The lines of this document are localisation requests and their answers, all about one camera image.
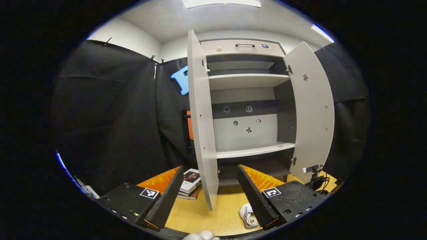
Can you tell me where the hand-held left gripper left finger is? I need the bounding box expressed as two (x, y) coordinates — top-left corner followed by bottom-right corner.
(95, 166), (184, 230)

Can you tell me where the book with portrait cover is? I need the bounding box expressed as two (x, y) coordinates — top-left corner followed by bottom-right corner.
(179, 168), (202, 194)

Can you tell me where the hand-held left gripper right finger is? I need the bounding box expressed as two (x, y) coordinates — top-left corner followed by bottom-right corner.
(237, 164), (327, 231)

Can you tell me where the white canvas shoe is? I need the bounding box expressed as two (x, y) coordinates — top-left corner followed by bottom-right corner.
(239, 203), (261, 229)

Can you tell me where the wide ceiling light panel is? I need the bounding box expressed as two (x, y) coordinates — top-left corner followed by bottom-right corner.
(180, 0), (262, 9)

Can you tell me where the grey cabinet drawer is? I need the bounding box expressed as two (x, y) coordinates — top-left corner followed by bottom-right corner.
(200, 39), (287, 58)

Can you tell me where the narrow ceiling light strip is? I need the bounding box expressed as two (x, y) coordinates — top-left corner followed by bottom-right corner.
(311, 24), (335, 43)

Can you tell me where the grey shoe cabinet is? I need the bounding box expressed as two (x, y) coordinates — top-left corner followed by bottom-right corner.
(187, 29), (335, 211)

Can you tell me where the grey shoe cabinet door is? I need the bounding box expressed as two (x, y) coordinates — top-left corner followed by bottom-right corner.
(187, 29), (220, 211)
(283, 41), (335, 183)

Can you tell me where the silver webcam on stand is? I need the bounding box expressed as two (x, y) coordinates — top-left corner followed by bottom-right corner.
(302, 164), (331, 195)

